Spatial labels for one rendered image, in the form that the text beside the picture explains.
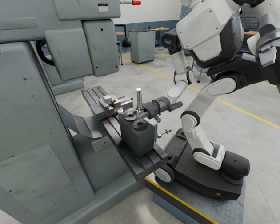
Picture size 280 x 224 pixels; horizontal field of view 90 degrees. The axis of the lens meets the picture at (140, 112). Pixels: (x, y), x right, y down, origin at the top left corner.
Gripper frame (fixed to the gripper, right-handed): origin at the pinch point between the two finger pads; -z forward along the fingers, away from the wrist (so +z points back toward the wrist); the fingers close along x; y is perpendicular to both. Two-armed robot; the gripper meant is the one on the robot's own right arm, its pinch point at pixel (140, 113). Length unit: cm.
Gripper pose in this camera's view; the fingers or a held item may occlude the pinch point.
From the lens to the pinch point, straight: 75.7
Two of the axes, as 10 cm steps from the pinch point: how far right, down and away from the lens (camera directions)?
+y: 0.3, 8.1, 5.9
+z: 8.3, -3.5, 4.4
